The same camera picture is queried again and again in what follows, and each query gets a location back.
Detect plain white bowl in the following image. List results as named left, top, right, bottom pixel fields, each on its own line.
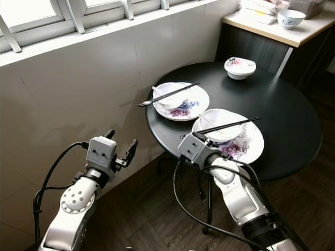
left=153, top=84, right=189, bottom=109
left=199, top=108, right=245, bottom=143

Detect white plate purple flowers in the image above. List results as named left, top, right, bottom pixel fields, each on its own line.
left=152, top=82, right=210, bottom=122

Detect large white plate blue flowers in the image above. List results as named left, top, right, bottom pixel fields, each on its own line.
left=191, top=110, right=265, bottom=164

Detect white ceramic spoon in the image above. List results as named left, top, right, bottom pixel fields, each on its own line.
left=152, top=85, right=171, bottom=101

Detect small white floral bowl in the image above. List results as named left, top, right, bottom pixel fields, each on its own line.
left=224, top=57, right=257, bottom=80

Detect round black table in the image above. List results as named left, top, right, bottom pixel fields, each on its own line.
left=146, top=62, right=322, bottom=236

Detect dark cabinet light wooden top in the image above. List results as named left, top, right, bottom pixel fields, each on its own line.
left=215, top=8, right=335, bottom=89

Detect stack of white packets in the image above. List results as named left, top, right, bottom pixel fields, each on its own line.
left=238, top=0, right=289, bottom=25

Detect white bowl blue pattern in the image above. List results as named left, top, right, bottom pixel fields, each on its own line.
left=277, top=9, right=306, bottom=29

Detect grey woven basket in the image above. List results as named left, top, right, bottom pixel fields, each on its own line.
left=288, top=0, right=328, bottom=19

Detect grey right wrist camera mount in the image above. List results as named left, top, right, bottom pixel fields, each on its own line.
left=178, top=133, right=221, bottom=168

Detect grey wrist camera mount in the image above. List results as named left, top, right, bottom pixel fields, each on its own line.
left=86, top=136, right=119, bottom=172
left=178, top=133, right=221, bottom=168

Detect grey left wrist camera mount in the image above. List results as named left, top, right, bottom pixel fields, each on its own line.
left=86, top=136, right=119, bottom=172

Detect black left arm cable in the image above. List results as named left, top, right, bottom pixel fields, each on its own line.
left=32, top=141, right=91, bottom=251

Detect white window frame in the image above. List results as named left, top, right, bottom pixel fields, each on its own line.
left=0, top=0, right=220, bottom=54

